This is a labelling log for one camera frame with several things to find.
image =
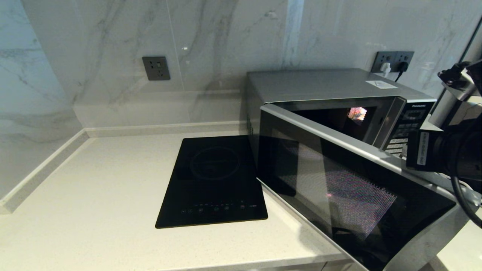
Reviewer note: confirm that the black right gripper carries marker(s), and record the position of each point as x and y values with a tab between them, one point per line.
429	150

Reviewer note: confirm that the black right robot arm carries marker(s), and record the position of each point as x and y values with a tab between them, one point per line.
470	154

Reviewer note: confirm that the white sticker label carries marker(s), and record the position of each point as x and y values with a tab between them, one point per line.
381	84

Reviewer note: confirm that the black power plug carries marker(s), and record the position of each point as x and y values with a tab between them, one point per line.
402	67

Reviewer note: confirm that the white power plug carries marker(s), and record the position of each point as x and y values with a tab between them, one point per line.
385	68

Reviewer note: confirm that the black induction cooktop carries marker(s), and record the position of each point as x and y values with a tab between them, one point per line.
211	180

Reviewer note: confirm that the grey double wall socket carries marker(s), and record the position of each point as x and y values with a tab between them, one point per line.
391	57

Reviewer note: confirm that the dark vertical frame post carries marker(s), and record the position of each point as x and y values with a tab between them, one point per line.
474	41

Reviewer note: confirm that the grey single wall socket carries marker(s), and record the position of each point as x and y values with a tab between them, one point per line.
156	68

